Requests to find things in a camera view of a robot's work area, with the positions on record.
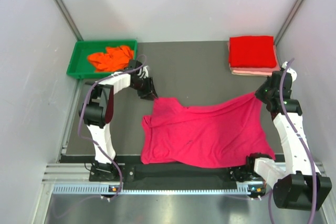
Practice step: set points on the folded pink t-shirt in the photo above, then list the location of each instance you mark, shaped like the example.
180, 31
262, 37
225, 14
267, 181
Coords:
276, 68

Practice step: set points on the green plastic bin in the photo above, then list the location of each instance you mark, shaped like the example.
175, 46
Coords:
80, 68

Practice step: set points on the folded peach t-shirt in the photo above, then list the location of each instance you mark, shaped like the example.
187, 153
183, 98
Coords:
252, 72

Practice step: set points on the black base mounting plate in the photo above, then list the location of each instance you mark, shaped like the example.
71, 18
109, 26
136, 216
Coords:
175, 175

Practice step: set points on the magenta pink t-shirt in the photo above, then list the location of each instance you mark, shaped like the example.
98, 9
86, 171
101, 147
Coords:
214, 136

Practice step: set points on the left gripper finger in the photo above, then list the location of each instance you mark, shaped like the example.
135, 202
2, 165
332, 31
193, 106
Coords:
147, 96
153, 94

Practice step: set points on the aluminium frame rail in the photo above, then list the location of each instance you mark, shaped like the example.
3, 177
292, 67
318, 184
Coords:
66, 173

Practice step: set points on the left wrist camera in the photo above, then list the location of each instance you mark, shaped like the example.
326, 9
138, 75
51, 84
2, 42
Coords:
144, 72

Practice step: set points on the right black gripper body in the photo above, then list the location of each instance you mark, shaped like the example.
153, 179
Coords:
270, 91

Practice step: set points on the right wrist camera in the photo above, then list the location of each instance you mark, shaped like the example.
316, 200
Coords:
290, 71

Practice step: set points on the folded red t-shirt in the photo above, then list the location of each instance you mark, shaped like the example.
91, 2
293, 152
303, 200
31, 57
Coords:
252, 52

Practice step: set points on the slotted grey cable duct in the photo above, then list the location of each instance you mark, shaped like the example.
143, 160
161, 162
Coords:
107, 189

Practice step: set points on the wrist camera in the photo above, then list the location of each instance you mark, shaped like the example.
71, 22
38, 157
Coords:
144, 72
290, 71

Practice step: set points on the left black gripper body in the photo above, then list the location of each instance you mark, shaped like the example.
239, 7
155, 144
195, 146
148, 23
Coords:
143, 86

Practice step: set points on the orange t-shirt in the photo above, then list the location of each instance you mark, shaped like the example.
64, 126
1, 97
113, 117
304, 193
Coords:
113, 59

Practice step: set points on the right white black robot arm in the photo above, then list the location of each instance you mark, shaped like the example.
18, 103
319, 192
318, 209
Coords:
300, 186

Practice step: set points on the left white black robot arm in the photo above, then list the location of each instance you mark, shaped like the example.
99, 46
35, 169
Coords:
97, 111

